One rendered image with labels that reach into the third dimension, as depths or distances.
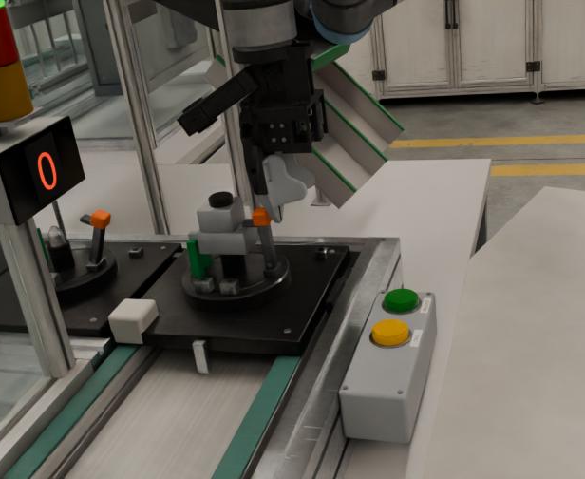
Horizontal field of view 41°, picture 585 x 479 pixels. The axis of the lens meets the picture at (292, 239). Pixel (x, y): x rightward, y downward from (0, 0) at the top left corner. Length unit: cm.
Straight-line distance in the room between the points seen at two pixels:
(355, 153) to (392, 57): 384
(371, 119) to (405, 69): 370
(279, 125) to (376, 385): 30
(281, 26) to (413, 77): 426
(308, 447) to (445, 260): 58
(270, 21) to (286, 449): 43
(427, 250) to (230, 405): 52
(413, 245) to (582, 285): 28
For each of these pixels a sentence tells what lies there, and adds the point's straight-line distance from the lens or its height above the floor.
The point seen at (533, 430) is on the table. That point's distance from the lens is 90.
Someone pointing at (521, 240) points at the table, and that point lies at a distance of 130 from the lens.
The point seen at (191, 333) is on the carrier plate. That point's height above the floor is 97.
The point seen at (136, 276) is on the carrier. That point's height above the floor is 97.
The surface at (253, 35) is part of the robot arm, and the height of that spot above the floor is 129.
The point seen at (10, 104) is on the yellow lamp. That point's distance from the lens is 78.
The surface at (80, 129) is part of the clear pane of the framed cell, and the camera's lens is 210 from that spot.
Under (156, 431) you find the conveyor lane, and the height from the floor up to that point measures 92.
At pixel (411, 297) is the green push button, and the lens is 92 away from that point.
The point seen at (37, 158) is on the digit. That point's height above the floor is 122.
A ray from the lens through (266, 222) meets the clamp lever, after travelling 93.
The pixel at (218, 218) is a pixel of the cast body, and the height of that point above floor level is 107.
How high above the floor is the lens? 143
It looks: 25 degrees down
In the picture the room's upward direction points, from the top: 8 degrees counter-clockwise
